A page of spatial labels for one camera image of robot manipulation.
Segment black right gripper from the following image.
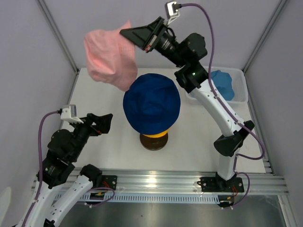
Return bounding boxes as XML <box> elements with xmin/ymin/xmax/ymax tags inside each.
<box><xmin>120</xmin><ymin>17</ymin><xmax>187</xmax><ymax>68</ymax></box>

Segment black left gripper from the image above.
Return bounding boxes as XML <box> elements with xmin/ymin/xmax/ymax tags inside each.
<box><xmin>70</xmin><ymin>112</ymin><xmax>113</xmax><ymax>160</ymax></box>

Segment pink bucket hat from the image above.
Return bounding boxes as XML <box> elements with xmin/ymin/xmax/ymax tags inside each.
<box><xmin>84</xmin><ymin>21</ymin><xmax>138</xmax><ymax>92</ymax></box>

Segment dark blue bucket hat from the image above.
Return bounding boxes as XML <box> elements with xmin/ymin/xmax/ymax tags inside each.
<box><xmin>123</xmin><ymin>73</ymin><xmax>181</xmax><ymax>135</ymax></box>

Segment yellow bucket hat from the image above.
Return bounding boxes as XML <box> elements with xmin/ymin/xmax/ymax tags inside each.
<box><xmin>143</xmin><ymin>128</ymin><xmax>170</xmax><ymax>138</ymax></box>

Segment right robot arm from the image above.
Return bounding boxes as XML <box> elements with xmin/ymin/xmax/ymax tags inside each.
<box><xmin>120</xmin><ymin>17</ymin><xmax>254</xmax><ymax>192</ymax></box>

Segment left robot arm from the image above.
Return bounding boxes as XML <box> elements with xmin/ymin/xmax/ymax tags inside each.
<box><xmin>17</xmin><ymin>109</ymin><xmax>117</xmax><ymax>227</ymax></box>

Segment brown round hat stand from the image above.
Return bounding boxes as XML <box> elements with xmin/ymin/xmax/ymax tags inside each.
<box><xmin>139</xmin><ymin>134</ymin><xmax>169</xmax><ymax>151</ymax></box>

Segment light blue bucket hat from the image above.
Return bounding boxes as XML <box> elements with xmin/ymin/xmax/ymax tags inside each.
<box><xmin>211</xmin><ymin>70</ymin><xmax>235</xmax><ymax>101</ymax></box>

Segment white plastic basket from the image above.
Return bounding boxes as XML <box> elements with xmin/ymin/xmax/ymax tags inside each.
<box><xmin>185</xmin><ymin>67</ymin><xmax>249</xmax><ymax>104</ymax></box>

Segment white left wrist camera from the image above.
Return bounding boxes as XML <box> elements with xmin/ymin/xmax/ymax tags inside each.
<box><xmin>60</xmin><ymin>105</ymin><xmax>84</xmax><ymax>124</ymax></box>

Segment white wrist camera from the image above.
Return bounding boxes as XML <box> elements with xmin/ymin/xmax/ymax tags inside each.
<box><xmin>165</xmin><ymin>1</ymin><xmax>181</xmax><ymax>25</ymax></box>
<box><xmin>60</xmin><ymin>105</ymin><xmax>84</xmax><ymax>124</ymax></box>

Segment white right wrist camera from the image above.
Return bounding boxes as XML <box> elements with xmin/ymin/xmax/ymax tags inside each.
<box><xmin>165</xmin><ymin>1</ymin><xmax>181</xmax><ymax>25</ymax></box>

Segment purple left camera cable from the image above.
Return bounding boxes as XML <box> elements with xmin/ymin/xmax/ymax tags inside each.
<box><xmin>18</xmin><ymin>110</ymin><xmax>63</xmax><ymax>227</ymax></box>

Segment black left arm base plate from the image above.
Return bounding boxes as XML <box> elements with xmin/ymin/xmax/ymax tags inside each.
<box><xmin>98</xmin><ymin>175</ymin><xmax>118</xmax><ymax>190</ymax></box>

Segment aluminium mounting rail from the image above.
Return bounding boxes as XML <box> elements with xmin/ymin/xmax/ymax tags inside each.
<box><xmin>103</xmin><ymin>169</ymin><xmax>289</xmax><ymax>195</ymax></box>

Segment white slotted cable duct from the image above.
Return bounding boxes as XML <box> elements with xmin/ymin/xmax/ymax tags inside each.
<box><xmin>56</xmin><ymin>193</ymin><xmax>235</xmax><ymax>204</ymax></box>

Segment aluminium frame post left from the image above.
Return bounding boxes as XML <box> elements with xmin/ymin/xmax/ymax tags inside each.
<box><xmin>36</xmin><ymin>0</ymin><xmax>79</xmax><ymax>74</ymax></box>

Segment aluminium frame post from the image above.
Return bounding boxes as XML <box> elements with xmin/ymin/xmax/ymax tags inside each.
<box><xmin>36</xmin><ymin>0</ymin><xmax>79</xmax><ymax>74</ymax></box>
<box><xmin>242</xmin><ymin>0</ymin><xmax>290</xmax><ymax>74</ymax></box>

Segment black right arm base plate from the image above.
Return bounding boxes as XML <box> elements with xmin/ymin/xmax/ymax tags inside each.
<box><xmin>197</xmin><ymin>176</ymin><xmax>244</xmax><ymax>193</ymax></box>

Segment aluminium frame post right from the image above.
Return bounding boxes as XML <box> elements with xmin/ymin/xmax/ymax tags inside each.
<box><xmin>242</xmin><ymin>0</ymin><xmax>290</xmax><ymax>74</ymax></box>

